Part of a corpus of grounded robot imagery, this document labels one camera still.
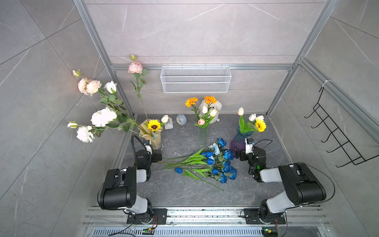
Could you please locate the cream tulip bud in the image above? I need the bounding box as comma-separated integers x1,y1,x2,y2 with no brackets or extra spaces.
161,115,169,124

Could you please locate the blue rose picked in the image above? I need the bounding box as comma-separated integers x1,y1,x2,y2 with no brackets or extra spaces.
207,162,231,174
217,138,227,148
223,150,235,161

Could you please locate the small white rose left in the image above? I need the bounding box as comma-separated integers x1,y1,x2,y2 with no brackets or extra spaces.
77,126,94,143

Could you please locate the pink rose middle left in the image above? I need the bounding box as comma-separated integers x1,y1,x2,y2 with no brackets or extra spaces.
128,61,143,75

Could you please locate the small grey round vase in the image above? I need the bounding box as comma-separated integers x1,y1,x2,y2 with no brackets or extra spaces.
176,114,188,126

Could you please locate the blue tulip pile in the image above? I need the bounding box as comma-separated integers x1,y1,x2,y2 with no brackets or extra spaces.
194,168,220,176

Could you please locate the purple glass vase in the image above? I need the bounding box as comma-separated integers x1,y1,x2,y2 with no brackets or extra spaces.
230,126,254,153

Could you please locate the cream tulip middle vase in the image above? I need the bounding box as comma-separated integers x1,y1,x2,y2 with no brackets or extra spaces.
202,105,208,115

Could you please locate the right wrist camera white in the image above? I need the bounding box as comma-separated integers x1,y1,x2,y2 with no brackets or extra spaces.
245,138,255,154

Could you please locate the light blue carnation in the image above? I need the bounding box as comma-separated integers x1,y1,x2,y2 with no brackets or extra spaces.
208,143,220,156

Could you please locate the orange carnation small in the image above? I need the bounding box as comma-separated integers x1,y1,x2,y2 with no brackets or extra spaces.
185,97,198,108

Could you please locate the blue tulip from purple vase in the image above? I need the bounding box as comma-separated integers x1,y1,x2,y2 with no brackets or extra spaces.
165,158,215,166

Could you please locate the black wire hook rack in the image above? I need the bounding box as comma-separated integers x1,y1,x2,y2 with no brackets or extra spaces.
304,87,379,168

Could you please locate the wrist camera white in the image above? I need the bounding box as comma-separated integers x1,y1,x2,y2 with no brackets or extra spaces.
143,140,154,155
245,138,255,154

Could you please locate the small yellow sunflower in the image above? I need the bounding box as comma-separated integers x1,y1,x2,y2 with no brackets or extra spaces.
147,119,162,132

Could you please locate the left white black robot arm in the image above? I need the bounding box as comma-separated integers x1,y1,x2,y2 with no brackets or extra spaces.
97,150,162,224

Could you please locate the black corrugated cable conduit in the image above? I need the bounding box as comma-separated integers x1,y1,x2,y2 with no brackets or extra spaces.
131,134,149,166

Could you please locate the pink white tulip purple vase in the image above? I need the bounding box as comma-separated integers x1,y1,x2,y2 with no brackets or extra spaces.
237,107,244,116

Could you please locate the yellow wavy glass vase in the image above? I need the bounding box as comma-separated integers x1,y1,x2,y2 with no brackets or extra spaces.
139,119,163,149

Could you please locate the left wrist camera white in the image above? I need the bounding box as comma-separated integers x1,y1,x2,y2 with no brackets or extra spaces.
143,140,154,155

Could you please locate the small white plastic bracket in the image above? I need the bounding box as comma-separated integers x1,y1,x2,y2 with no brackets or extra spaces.
164,117,173,130

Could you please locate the clear green glass vase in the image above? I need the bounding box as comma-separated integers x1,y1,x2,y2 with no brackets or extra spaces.
196,127,208,147

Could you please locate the peach rose pair top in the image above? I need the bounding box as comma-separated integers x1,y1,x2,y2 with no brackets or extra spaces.
78,78,102,96

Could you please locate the orange carnation large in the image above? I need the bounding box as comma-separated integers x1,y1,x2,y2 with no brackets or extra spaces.
204,96,217,105

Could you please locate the yellow sunflower purple vase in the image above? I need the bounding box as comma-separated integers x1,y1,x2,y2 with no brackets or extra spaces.
255,119,266,132

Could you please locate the metal base rail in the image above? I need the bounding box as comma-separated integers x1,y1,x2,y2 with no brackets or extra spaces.
78,206,334,237

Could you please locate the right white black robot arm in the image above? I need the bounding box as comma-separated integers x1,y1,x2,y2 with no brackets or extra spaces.
235,145,327,224

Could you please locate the white rose tall stem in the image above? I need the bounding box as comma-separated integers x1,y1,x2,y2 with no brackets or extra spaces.
104,81,117,94

